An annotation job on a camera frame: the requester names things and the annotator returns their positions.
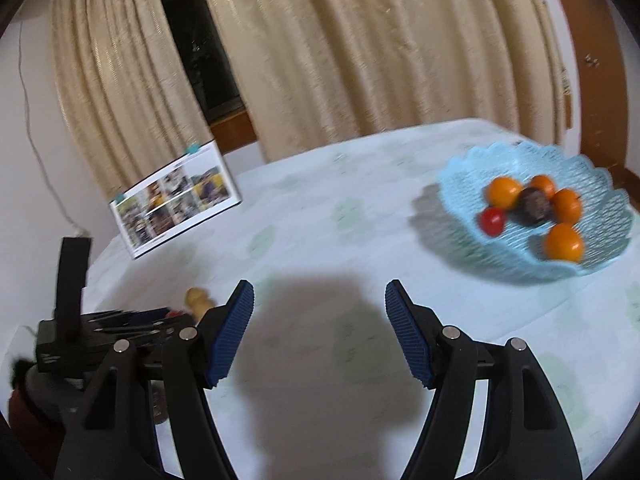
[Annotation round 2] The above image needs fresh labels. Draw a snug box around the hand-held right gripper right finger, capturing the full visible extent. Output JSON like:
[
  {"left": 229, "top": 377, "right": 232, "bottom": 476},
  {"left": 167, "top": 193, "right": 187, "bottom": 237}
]
[{"left": 384, "top": 279, "right": 584, "bottom": 480}]

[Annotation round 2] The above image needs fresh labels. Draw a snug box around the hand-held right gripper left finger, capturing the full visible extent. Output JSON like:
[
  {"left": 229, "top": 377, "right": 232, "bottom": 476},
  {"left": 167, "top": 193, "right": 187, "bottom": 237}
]
[{"left": 52, "top": 279, "right": 256, "bottom": 480}]

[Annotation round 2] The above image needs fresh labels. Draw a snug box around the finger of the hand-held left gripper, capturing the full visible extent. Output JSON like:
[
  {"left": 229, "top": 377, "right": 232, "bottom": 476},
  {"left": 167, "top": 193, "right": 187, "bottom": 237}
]
[
  {"left": 97, "top": 324, "right": 193, "bottom": 348},
  {"left": 85, "top": 307, "right": 173, "bottom": 325}
]

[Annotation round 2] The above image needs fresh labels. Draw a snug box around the light blue lattice basket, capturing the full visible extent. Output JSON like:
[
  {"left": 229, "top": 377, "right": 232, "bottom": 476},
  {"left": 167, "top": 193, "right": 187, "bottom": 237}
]
[{"left": 436, "top": 141, "right": 635, "bottom": 281}]

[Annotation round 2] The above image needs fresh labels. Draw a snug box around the orange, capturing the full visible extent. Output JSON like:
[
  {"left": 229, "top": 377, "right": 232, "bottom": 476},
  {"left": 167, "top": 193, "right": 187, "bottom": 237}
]
[
  {"left": 544, "top": 223, "right": 585, "bottom": 263},
  {"left": 486, "top": 176, "right": 523, "bottom": 210},
  {"left": 529, "top": 174, "right": 557, "bottom": 201},
  {"left": 551, "top": 189, "right": 582, "bottom": 225}
]

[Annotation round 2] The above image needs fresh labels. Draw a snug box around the dark passion fruit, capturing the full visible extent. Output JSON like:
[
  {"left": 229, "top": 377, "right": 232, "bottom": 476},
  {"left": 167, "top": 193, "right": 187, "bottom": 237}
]
[{"left": 516, "top": 187, "right": 554, "bottom": 227}]

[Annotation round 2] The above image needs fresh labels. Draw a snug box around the photo collage board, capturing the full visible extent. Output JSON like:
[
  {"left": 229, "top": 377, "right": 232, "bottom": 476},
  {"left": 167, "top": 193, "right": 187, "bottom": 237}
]
[{"left": 109, "top": 140, "right": 245, "bottom": 260}]

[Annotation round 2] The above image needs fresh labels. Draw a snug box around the beige curtain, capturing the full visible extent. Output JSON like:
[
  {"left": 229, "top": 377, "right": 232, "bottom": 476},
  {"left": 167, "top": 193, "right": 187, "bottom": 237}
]
[
  {"left": 50, "top": 0, "right": 213, "bottom": 206},
  {"left": 192, "top": 0, "right": 573, "bottom": 163}
]

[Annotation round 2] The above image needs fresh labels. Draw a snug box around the dark window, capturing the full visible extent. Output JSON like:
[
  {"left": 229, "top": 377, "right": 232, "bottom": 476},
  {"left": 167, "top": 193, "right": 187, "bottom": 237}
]
[{"left": 150, "top": 0, "right": 247, "bottom": 123}]

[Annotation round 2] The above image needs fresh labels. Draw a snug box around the wooden cabinet with knob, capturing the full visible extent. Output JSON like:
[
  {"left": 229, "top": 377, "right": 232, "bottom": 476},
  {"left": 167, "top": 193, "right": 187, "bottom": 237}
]
[{"left": 547, "top": 0, "right": 640, "bottom": 191}]

